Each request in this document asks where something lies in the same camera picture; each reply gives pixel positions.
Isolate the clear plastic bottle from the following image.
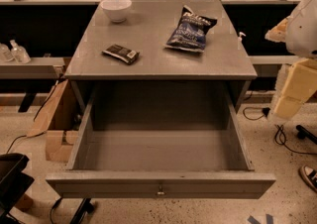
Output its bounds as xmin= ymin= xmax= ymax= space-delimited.
xmin=0 ymin=44 xmax=14 ymax=61

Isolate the black snack packet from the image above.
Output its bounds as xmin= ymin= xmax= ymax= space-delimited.
xmin=102 ymin=45 xmax=140 ymax=64

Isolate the clear sanitizer bottle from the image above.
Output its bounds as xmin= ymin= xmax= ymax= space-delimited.
xmin=10 ymin=40 xmax=31 ymax=63

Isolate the sneaker shoe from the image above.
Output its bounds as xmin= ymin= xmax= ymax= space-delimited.
xmin=299 ymin=166 xmax=317 ymax=192

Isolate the grey wooden cabinet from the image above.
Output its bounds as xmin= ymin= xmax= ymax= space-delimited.
xmin=65 ymin=0 xmax=257 ymax=109

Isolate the white ceramic bowl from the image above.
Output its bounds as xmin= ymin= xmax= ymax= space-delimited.
xmin=100 ymin=0 xmax=132 ymax=23

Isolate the brown cardboard box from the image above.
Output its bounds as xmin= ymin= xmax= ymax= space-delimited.
xmin=27 ymin=79 xmax=78 ymax=163

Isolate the small white pump bottle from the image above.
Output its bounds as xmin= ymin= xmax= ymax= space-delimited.
xmin=238 ymin=32 xmax=246 ymax=50

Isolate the black power adapter cable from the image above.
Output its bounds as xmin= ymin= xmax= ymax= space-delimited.
xmin=242 ymin=106 xmax=271 ymax=122

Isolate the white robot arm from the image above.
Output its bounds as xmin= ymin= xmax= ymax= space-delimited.
xmin=264 ymin=0 xmax=317 ymax=121

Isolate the black floor cable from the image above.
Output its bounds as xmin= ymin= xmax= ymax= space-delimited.
xmin=273 ymin=124 xmax=317 ymax=157

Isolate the grey top drawer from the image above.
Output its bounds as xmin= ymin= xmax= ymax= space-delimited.
xmin=47 ymin=81 xmax=275 ymax=199

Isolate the blue chip bag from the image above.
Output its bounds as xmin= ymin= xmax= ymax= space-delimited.
xmin=165 ymin=5 xmax=217 ymax=53

